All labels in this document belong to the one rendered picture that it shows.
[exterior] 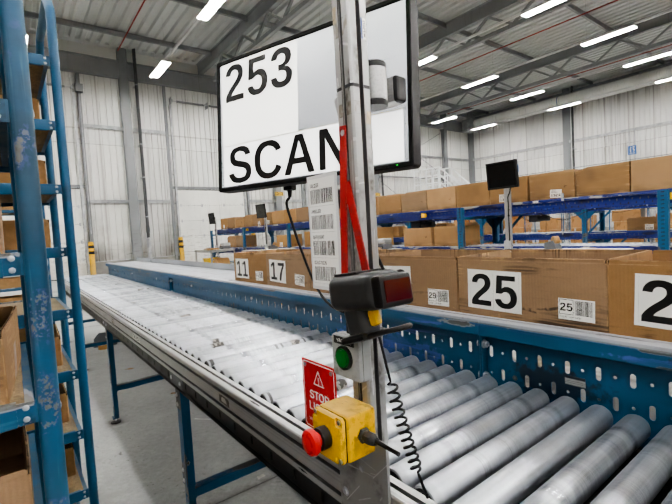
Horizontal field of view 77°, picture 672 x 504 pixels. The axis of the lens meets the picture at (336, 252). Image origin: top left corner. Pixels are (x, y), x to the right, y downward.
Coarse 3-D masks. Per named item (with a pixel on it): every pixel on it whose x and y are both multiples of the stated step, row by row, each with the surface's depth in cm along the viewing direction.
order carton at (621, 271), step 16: (624, 256) 98; (640, 256) 104; (656, 256) 109; (608, 272) 92; (624, 272) 89; (640, 272) 87; (656, 272) 85; (608, 288) 92; (624, 288) 90; (608, 304) 93; (624, 304) 90; (624, 320) 90; (640, 336) 88; (656, 336) 86
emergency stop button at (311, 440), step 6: (306, 432) 62; (312, 432) 61; (306, 438) 61; (312, 438) 61; (318, 438) 61; (306, 444) 61; (312, 444) 60; (318, 444) 60; (306, 450) 61; (312, 450) 60; (318, 450) 60; (312, 456) 61
